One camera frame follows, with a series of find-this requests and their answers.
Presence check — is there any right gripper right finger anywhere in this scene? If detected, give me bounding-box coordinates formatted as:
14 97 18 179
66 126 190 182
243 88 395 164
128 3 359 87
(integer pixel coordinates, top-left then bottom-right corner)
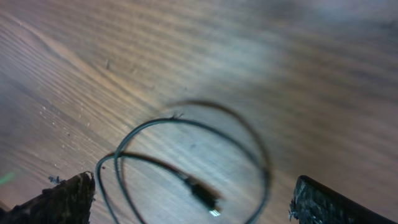
289 175 397 224

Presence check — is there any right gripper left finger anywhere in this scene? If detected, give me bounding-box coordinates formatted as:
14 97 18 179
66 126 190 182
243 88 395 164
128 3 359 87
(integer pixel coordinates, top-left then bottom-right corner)
1 171 95 224

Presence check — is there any thin black USB cable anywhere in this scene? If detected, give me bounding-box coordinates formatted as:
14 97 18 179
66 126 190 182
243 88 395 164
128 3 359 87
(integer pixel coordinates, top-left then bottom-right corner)
95 100 272 224

